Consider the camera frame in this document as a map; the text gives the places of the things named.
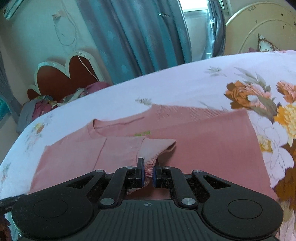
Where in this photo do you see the teal window blind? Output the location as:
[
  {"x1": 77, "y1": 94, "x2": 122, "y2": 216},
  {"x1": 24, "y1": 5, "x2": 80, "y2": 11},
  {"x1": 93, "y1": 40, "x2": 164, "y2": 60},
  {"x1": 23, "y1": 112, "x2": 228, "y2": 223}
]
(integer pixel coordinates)
[{"x1": 0, "y1": 98, "x2": 10, "y2": 121}]

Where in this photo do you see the white hanging cable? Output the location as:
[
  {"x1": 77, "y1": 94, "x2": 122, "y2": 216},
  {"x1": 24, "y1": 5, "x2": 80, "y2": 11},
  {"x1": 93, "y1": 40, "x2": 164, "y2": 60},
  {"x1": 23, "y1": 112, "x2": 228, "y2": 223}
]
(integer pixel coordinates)
[{"x1": 54, "y1": 0, "x2": 100, "y2": 82}]

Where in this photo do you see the teal blue curtain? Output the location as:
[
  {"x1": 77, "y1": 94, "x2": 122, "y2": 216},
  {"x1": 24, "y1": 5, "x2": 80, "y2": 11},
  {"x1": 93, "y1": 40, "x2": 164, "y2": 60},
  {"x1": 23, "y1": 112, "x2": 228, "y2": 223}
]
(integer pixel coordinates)
[{"x1": 77, "y1": 0, "x2": 226, "y2": 85}]

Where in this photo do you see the patterned cushion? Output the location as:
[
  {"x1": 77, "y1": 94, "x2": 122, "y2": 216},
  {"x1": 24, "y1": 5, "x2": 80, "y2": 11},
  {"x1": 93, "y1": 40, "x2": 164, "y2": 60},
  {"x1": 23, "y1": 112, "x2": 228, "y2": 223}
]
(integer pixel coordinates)
[{"x1": 248, "y1": 34, "x2": 280, "y2": 52}]

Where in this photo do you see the floral white bed sheet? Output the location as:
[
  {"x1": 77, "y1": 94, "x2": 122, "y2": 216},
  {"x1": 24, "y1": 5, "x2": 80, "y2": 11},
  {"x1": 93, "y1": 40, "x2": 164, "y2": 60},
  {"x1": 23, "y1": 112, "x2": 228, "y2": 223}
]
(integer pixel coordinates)
[{"x1": 1, "y1": 51, "x2": 295, "y2": 240}]

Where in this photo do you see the red heart-shaped headboard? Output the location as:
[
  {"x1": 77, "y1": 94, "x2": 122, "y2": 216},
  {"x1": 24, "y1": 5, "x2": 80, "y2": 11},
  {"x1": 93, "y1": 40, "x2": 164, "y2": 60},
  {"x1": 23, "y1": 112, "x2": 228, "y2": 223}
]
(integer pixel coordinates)
[{"x1": 27, "y1": 51, "x2": 107, "y2": 100}]

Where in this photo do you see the cream round headboard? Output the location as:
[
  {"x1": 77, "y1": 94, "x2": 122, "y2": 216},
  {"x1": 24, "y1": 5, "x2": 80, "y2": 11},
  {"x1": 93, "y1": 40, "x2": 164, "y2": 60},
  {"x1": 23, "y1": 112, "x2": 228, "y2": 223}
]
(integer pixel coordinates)
[{"x1": 224, "y1": 1, "x2": 295, "y2": 55}]

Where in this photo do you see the pile of clothes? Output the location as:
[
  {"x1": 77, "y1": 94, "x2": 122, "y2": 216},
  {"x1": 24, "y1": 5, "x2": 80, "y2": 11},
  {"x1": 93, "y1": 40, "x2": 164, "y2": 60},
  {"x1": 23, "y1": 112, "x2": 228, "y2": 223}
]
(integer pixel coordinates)
[{"x1": 16, "y1": 81, "x2": 112, "y2": 135}]

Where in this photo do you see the pink knit shirt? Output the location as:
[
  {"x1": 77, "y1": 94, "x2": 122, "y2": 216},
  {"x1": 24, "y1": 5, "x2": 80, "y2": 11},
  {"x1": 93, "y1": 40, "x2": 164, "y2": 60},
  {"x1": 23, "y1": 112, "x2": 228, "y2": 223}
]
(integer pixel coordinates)
[{"x1": 30, "y1": 105, "x2": 276, "y2": 199}]

